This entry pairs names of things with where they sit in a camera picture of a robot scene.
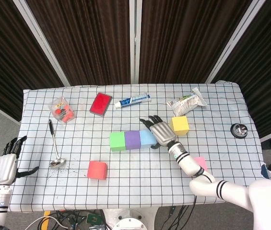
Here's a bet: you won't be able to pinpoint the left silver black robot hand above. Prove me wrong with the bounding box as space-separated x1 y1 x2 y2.
0 136 39 185

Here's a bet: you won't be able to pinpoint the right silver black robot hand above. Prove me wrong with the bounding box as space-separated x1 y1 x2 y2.
139 115 177 150

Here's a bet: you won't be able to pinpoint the light blue foam cube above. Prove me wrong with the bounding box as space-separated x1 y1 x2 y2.
139 130 158 148

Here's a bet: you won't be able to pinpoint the green foam cube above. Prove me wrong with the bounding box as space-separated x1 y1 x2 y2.
109 131 127 152

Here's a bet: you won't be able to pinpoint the pink foam cube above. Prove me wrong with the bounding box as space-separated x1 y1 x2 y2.
192 157 209 173

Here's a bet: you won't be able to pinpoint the red foam cube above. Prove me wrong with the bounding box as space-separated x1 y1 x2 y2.
87 161 108 180

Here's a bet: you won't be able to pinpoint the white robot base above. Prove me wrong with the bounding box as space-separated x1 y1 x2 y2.
102 207 160 230

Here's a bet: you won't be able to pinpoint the yellow foam cube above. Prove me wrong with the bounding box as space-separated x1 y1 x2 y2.
169 115 189 137

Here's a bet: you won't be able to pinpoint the purple foam cube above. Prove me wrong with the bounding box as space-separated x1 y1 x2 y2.
124 130 141 150

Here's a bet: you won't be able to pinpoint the crumpled snack bag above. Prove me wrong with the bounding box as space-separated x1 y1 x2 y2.
166 87 208 117

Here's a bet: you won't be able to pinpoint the blue white toothpaste tube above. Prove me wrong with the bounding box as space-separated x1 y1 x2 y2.
114 93 152 109

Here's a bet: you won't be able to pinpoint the white grid tablecloth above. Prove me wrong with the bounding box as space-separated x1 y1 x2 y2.
7 80 270 213

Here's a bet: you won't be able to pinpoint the red ink pad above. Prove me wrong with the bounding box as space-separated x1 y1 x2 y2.
89 92 113 117

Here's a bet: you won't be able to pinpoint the small black metal cup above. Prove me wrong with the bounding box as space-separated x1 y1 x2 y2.
230 123 248 139

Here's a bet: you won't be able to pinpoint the clear box with red caps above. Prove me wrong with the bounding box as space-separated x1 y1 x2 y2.
48 96 76 125

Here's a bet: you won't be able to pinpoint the brown fabric partition panel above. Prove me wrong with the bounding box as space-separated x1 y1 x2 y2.
139 0 255 84
26 0 131 86
0 0 64 122
212 0 271 138

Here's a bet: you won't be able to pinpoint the green circuit board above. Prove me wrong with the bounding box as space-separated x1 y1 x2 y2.
86 212 102 225

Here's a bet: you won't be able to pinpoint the metal ladle with black handle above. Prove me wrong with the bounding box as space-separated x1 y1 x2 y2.
48 119 66 168

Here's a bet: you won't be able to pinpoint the white cable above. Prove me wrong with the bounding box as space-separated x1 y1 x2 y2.
24 215 70 230

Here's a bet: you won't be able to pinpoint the black hanging cables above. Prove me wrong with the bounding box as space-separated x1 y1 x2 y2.
167 195 198 230

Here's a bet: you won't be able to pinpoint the tangled black cables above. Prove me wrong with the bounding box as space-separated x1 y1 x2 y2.
53 209 108 230

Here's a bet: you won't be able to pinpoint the white partition frame post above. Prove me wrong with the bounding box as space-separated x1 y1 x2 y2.
204 0 267 83
12 0 71 87
129 0 142 84

